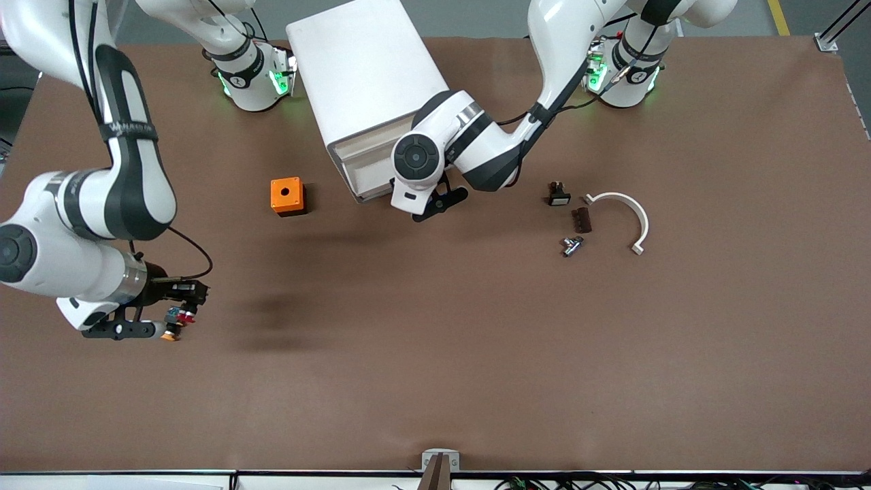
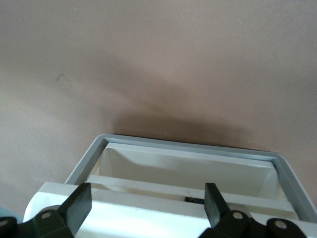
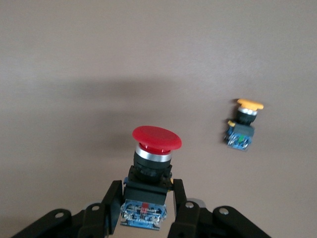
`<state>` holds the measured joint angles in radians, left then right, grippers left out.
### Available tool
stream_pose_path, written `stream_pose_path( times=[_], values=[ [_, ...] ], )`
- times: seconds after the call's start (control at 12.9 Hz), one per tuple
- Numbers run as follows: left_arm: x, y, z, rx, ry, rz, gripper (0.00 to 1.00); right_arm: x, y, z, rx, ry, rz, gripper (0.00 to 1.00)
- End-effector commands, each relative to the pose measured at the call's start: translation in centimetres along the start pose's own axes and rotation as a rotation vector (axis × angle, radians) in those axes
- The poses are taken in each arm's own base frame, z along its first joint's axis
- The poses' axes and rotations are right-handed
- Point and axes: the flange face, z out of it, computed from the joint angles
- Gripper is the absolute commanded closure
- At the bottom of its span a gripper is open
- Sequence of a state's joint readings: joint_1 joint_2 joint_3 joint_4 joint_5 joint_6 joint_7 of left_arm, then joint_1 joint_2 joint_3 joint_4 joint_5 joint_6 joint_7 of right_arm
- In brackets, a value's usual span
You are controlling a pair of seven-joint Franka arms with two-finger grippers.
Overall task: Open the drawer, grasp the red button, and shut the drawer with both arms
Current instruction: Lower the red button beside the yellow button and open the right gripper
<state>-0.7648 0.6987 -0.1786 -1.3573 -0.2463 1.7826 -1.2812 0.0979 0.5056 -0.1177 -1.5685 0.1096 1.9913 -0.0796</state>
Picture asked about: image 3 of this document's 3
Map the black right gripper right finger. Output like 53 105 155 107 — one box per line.
168 178 273 238

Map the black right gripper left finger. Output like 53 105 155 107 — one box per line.
8 179 124 238

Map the red mushroom push button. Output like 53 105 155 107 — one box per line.
120 125 183 233

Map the yellow mushroom push button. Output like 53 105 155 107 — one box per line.
224 98 264 152

